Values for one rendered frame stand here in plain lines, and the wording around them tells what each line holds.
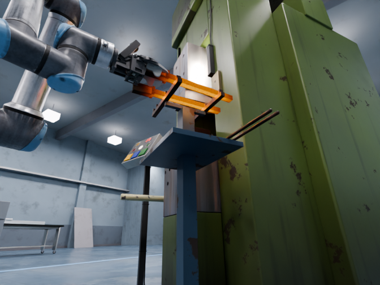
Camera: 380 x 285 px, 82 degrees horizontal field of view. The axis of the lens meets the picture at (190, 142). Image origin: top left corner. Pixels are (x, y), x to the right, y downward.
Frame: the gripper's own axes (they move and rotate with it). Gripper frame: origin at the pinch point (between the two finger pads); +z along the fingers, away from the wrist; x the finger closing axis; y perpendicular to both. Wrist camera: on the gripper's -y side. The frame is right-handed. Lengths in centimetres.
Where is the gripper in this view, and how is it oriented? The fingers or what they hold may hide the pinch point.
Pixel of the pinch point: (162, 74)
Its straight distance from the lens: 93.7
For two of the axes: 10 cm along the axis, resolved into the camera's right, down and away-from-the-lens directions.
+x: 5.6, -3.4, -7.5
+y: 0.1, 9.2, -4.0
